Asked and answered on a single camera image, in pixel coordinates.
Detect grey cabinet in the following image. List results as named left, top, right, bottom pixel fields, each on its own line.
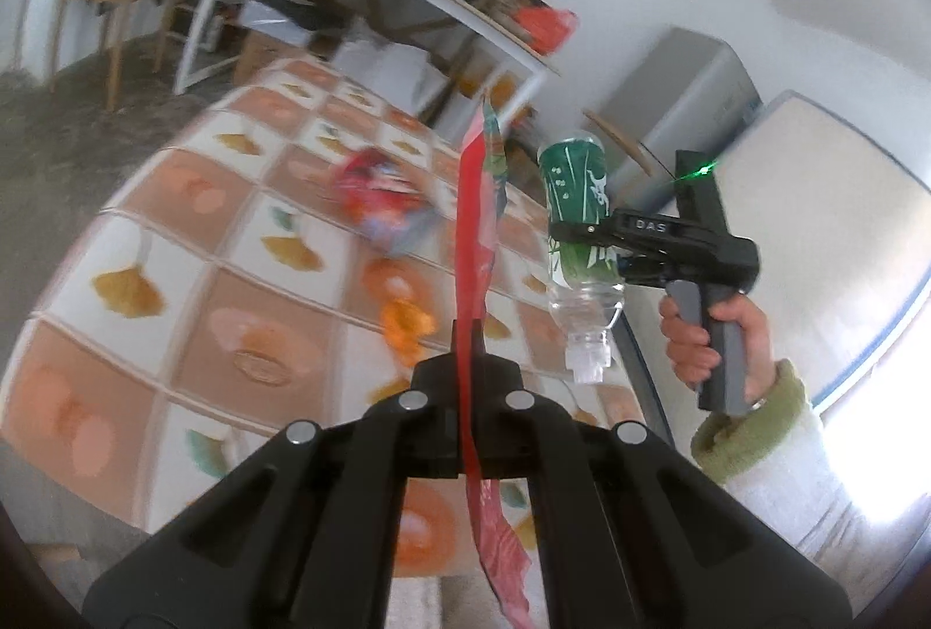
left=582, top=27, right=761, bottom=194

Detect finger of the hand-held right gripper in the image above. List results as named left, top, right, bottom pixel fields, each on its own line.
left=615, top=255, right=666, bottom=282
left=549, top=220, right=619, bottom=247

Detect cardboard box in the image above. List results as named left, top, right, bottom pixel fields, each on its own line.
left=236, top=29, right=321, bottom=84

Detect red plastic bag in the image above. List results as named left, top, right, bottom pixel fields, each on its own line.
left=513, top=3, right=579, bottom=55

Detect leaf printed checked tablecloth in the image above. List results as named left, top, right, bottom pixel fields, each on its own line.
left=0, top=54, right=648, bottom=579

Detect orange peel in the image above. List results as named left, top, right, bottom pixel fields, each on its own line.
left=378, top=298, right=438, bottom=361

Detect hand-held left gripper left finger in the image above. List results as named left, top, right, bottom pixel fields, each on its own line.
left=82, top=318, right=467, bottom=629

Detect person's right hand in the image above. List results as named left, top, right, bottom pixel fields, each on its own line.
left=658, top=293, right=778, bottom=408

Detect white desk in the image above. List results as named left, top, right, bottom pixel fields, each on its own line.
left=173, top=0, right=563, bottom=113

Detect white box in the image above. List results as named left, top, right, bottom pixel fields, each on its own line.
left=335, top=40, right=452, bottom=125

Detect red snack bag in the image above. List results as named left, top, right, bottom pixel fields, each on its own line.
left=331, top=149, right=441, bottom=259

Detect plastic bottle with green label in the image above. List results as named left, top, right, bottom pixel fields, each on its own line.
left=536, top=130, right=628, bottom=384

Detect red snack wrapper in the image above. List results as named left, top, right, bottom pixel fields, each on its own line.
left=452, top=97, right=538, bottom=629

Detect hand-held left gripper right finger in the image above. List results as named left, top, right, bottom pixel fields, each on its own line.
left=465, top=318, right=854, bottom=629

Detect white mattress with blue edge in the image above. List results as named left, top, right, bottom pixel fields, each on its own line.
left=626, top=91, right=931, bottom=404

